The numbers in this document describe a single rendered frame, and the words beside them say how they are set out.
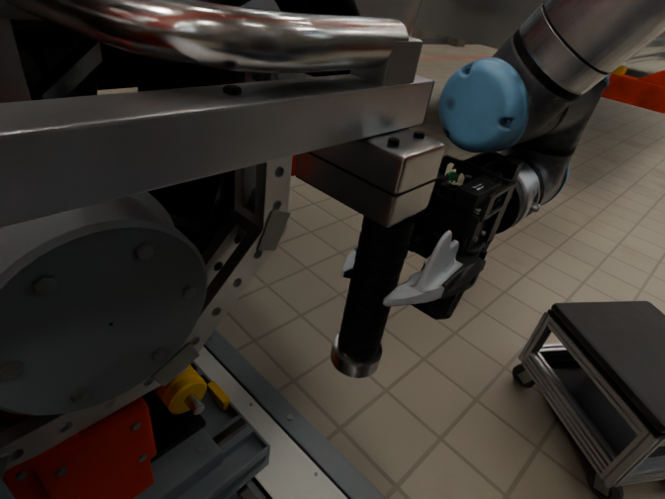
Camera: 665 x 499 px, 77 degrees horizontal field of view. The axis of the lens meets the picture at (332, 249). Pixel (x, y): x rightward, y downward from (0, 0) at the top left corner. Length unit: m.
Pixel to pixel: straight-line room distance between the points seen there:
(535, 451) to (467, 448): 0.20
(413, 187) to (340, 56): 0.09
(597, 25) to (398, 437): 1.09
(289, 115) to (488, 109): 0.20
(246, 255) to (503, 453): 1.02
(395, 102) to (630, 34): 0.17
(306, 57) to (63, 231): 0.14
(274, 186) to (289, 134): 0.29
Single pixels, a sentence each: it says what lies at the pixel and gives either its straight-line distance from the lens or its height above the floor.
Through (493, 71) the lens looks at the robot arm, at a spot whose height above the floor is 0.98.
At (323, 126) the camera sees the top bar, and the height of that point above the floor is 0.96.
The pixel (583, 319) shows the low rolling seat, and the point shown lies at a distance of 1.33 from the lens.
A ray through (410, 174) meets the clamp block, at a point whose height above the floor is 0.94.
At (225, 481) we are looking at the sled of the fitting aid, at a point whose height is 0.17.
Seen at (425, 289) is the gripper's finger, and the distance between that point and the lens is 0.32.
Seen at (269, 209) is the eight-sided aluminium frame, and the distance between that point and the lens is 0.51.
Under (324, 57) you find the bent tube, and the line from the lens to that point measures 0.22.
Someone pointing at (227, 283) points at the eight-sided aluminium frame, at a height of 0.70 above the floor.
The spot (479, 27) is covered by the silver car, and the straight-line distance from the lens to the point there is 2.74.
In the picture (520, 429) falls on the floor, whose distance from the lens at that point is 1.43.
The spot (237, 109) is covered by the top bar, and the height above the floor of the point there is 0.98.
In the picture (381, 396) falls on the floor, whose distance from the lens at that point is 1.32.
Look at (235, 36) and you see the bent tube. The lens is 0.20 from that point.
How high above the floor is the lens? 1.03
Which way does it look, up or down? 34 degrees down
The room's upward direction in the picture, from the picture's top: 10 degrees clockwise
